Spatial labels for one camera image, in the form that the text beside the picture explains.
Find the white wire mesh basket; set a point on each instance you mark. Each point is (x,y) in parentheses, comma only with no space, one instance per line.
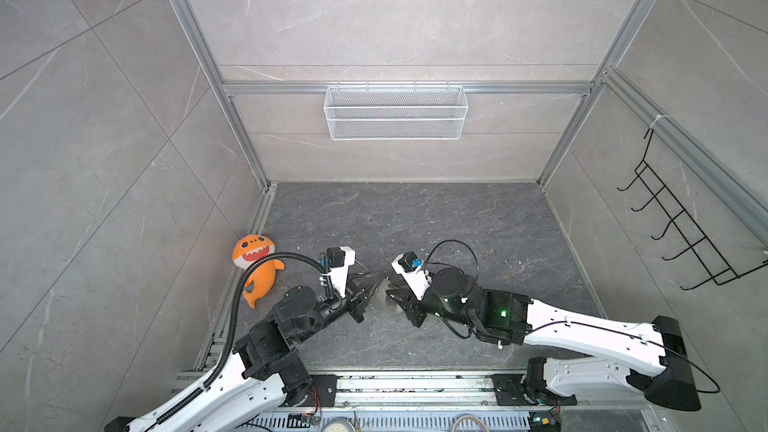
(358,113)

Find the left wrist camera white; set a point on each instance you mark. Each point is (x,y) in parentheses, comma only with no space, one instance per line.
(335,263)

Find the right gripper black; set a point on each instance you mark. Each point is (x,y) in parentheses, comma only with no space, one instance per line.
(411,304)

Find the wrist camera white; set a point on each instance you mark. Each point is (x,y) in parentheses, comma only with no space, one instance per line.
(335,263)
(410,267)

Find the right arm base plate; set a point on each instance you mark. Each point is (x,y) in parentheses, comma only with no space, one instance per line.
(519,390)

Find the aluminium rail frame front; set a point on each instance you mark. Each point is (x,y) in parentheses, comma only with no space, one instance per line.
(450,401)

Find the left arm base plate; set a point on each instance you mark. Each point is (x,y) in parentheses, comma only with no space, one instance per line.
(323,388)

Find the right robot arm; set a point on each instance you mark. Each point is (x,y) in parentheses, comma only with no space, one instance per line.
(647,358)

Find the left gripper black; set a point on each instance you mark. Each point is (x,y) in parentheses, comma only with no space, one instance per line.
(357,297)

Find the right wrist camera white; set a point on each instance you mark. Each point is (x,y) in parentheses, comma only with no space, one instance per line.
(410,267)

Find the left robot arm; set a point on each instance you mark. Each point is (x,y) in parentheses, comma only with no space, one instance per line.
(260,371)

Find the orange shark plush toy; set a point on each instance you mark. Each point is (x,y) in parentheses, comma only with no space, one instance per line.
(260,281)

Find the black wire hook rack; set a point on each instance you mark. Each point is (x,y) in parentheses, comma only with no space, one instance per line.
(678,218)

